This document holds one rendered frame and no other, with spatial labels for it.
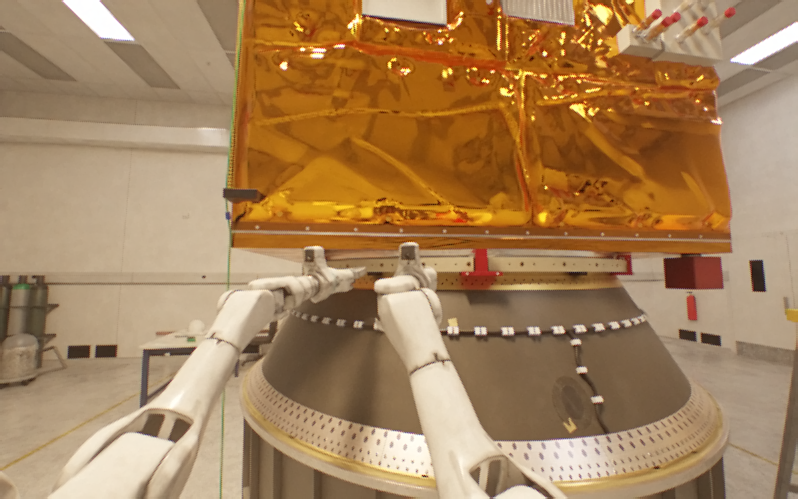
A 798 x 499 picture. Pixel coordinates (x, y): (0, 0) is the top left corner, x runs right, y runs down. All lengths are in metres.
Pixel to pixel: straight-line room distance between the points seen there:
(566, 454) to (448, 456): 0.61
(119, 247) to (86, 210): 0.96
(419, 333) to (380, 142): 0.74
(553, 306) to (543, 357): 0.18
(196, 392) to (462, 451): 0.35
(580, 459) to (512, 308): 0.41
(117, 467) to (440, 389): 0.33
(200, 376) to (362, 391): 0.56
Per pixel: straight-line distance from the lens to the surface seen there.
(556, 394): 0.99
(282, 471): 1.23
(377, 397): 0.96
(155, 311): 7.46
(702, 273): 1.76
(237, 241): 1.06
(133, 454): 0.46
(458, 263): 0.98
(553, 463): 0.94
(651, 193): 1.49
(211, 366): 0.53
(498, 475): 0.45
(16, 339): 7.24
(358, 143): 1.03
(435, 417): 0.39
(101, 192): 8.22
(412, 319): 0.42
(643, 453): 1.10
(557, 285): 1.14
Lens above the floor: 1.65
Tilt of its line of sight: 5 degrees up
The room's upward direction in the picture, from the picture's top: straight up
